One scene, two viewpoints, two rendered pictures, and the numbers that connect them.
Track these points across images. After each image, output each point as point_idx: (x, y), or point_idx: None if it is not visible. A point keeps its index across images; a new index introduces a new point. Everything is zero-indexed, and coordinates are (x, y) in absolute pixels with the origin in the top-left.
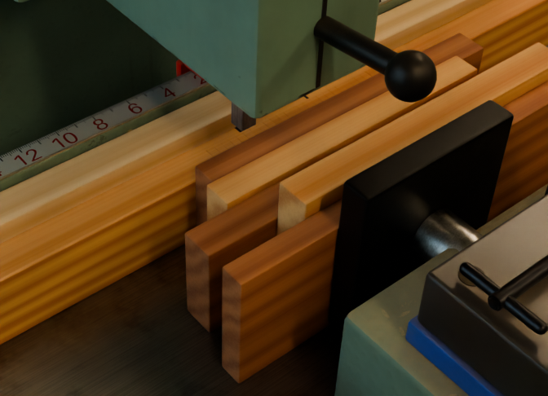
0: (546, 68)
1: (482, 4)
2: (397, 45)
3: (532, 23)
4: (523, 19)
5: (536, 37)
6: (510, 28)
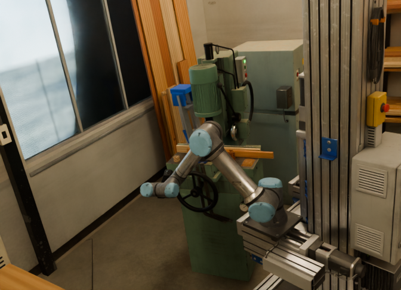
0: (226, 150)
1: (240, 150)
2: (230, 149)
3: (243, 153)
4: (241, 152)
5: (244, 155)
6: (240, 152)
